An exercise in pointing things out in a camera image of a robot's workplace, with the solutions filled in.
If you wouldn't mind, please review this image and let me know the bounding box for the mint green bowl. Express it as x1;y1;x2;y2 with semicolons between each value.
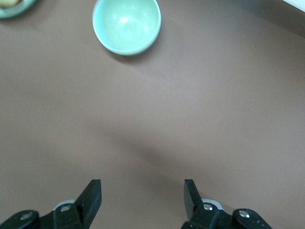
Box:
92;0;162;56

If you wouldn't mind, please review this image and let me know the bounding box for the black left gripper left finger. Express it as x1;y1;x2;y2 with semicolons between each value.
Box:
0;178;102;229

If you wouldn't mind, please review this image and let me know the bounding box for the toasted bread slice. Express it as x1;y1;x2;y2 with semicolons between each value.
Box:
0;0;24;8

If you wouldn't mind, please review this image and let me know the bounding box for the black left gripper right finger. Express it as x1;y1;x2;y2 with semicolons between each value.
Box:
182;178;271;229

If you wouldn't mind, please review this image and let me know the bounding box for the green plate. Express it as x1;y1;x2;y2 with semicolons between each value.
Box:
0;0;37;19

